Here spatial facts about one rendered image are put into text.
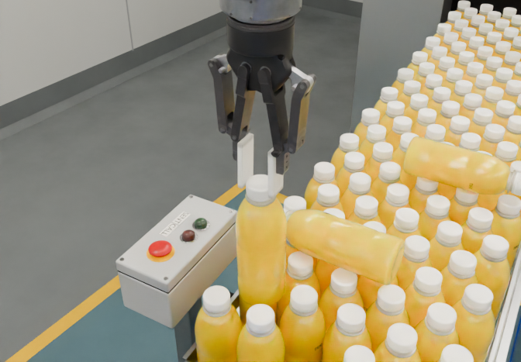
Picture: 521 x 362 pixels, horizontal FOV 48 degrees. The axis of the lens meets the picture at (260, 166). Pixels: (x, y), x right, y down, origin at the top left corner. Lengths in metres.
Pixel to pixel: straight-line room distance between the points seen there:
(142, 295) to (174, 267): 0.07
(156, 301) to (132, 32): 3.38
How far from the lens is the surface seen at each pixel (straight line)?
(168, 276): 0.89
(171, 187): 2.96
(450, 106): 1.38
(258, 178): 0.77
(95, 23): 3.96
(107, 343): 2.28
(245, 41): 0.63
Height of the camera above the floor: 1.71
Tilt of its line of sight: 34 degrees down
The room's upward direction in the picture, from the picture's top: straight up
